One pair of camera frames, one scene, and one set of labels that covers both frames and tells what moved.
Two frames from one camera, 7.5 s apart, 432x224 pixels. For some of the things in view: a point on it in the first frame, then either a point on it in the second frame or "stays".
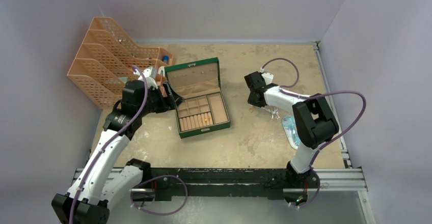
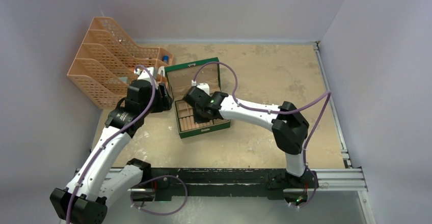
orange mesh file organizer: (105, 62) stays
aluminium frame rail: (349, 179) stays
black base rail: (276, 184) stays
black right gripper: (251, 101) to (198, 119)
